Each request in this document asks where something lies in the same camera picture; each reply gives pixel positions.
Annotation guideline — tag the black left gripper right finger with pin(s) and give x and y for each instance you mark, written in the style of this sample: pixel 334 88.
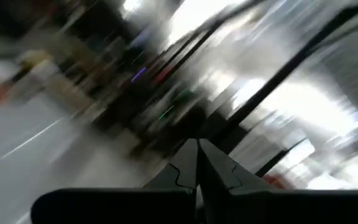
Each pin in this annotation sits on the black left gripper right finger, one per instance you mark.
pixel 228 205

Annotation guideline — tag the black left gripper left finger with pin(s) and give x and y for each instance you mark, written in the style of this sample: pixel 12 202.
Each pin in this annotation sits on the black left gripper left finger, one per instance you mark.
pixel 154 205

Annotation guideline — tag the black aluminium frame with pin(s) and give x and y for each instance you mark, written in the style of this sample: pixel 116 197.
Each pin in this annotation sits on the black aluminium frame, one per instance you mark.
pixel 291 67

